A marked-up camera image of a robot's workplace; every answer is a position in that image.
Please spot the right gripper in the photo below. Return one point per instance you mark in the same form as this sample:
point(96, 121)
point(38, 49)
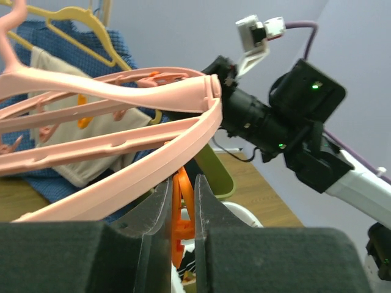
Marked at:
point(226, 71)

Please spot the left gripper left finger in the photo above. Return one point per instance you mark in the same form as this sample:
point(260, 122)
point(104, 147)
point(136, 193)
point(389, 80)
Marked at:
point(131, 255)

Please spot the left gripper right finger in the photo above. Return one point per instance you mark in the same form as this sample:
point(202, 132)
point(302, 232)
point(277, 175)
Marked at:
point(304, 260)

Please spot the pink round clip hanger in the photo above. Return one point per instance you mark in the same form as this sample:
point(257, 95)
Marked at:
point(86, 124)

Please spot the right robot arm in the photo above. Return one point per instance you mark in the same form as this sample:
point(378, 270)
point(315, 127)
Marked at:
point(292, 124)

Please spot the yellow wooden hanger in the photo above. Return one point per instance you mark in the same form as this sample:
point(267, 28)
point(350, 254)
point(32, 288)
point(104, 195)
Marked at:
point(77, 36)

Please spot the white plastic basket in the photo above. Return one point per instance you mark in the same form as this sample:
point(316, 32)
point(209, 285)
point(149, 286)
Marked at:
point(226, 258)

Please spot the olive green bin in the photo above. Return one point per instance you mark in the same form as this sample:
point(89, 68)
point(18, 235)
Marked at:
point(207, 163)

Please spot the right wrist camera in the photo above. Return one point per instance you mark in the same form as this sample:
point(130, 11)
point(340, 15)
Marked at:
point(254, 36)

